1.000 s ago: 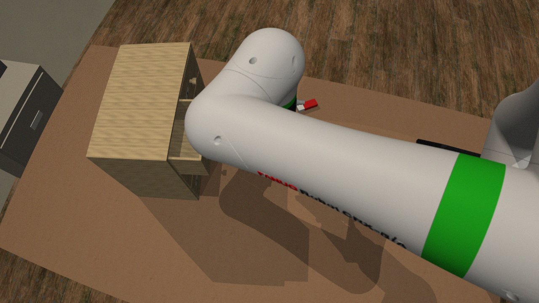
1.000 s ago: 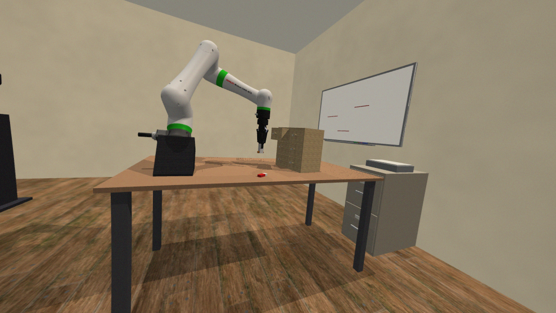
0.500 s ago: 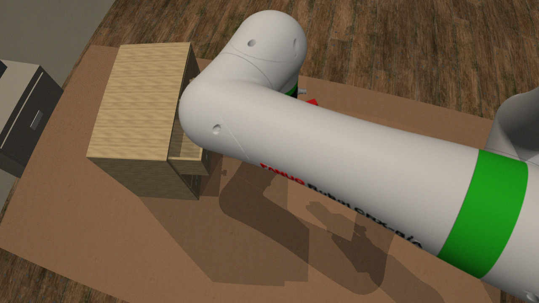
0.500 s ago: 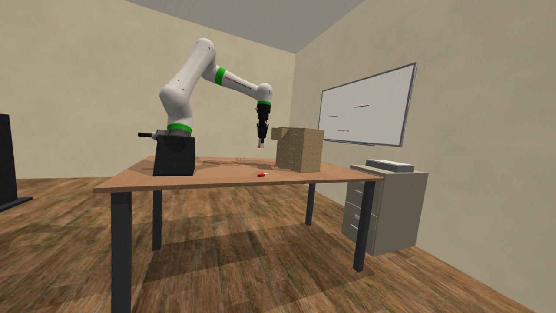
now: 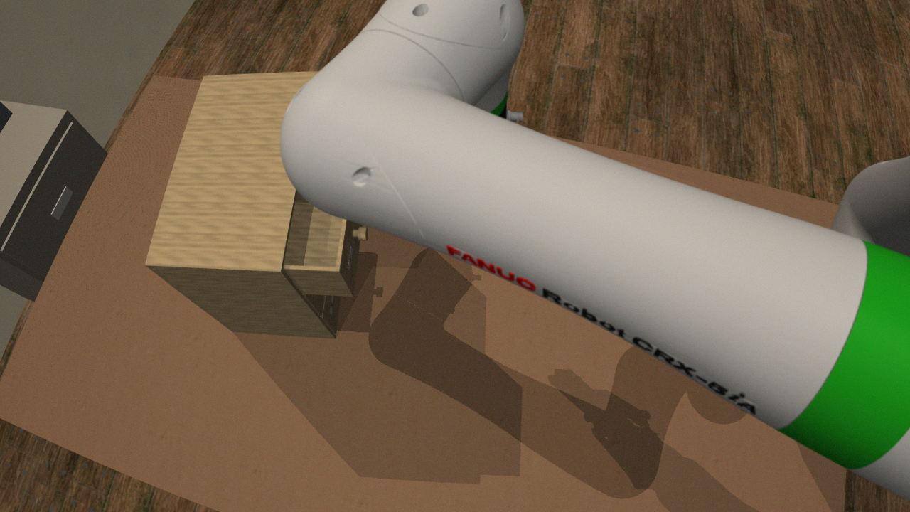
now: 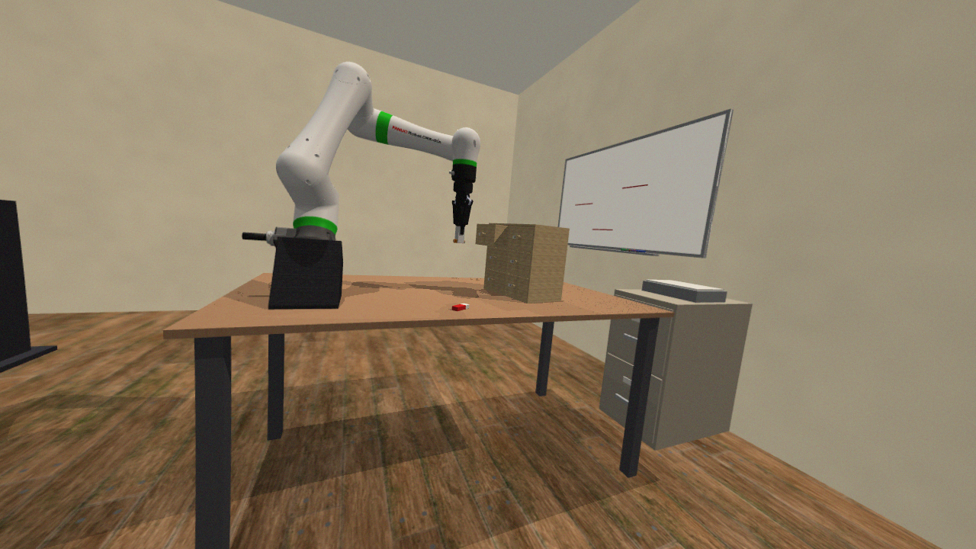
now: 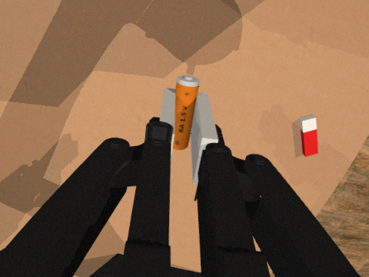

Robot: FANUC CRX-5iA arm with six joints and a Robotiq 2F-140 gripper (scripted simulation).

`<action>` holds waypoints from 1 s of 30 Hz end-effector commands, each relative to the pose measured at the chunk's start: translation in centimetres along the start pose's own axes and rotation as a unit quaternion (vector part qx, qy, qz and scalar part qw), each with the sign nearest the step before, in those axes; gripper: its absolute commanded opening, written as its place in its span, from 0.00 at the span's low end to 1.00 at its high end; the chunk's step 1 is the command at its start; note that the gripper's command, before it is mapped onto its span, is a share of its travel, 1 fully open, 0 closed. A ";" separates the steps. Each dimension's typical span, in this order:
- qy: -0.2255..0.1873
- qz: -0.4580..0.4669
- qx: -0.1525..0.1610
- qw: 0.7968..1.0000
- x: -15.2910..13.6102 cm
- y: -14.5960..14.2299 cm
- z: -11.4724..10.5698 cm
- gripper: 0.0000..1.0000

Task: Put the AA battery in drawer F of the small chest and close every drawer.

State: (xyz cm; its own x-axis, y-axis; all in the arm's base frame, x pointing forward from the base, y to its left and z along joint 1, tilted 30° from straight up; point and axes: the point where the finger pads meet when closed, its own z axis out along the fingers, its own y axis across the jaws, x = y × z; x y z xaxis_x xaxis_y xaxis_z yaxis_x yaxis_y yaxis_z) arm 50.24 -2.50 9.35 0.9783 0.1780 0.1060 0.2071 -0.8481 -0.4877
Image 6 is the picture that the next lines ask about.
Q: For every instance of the light wooden chest of drawers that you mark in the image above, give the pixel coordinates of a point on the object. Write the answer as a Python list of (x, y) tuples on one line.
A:
[(548, 259)]

